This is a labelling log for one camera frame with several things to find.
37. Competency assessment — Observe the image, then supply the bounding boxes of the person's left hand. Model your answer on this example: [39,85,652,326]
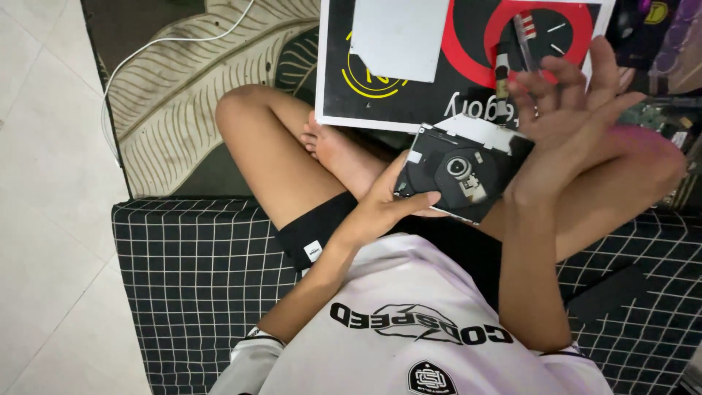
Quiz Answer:
[335,149,448,252]

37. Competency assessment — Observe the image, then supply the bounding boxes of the person's right hand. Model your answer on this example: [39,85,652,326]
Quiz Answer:
[505,35,648,205]

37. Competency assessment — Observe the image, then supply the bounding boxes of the black laptop optical disc drive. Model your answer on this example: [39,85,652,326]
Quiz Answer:
[393,113,536,226]

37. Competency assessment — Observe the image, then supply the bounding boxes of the person's black shorts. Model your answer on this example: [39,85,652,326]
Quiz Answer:
[273,190,508,311]

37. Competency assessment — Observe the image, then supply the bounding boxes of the person's right foot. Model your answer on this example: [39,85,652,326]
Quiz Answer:
[300,110,409,201]

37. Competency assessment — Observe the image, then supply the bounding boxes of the person's right leg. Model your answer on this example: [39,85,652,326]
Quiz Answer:
[478,123,688,263]

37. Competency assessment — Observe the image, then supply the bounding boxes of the person's leg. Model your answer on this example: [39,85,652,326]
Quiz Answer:
[478,123,688,263]
[214,83,357,231]

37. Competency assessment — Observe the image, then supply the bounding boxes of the red white striped screwdriver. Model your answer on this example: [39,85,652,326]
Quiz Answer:
[512,10,543,75]

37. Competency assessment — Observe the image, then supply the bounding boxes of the green circuit board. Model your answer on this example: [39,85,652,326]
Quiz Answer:
[620,98,702,161]

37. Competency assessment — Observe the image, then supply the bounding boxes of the person's white printed shirt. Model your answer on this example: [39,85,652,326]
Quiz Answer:
[207,233,615,395]

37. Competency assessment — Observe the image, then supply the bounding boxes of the person's left leg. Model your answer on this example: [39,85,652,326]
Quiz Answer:
[214,83,357,231]

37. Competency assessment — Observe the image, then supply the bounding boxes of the black board with red circle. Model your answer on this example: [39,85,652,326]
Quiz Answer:
[315,0,618,134]

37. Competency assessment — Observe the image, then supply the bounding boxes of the heap of dark packets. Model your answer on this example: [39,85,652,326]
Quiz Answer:
[605,0,702,95]

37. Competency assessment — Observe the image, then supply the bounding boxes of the white rectangular plate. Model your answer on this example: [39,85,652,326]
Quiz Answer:
[349,0,452,84]

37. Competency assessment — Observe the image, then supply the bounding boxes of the black white grid mattress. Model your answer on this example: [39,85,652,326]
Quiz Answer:
[111,196,702,395]

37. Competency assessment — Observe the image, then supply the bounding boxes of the leaf pattern rug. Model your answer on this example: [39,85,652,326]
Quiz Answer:
[81,0,322,199]

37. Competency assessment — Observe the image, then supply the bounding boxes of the white cable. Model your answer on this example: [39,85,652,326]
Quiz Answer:
[101,0,256,165]

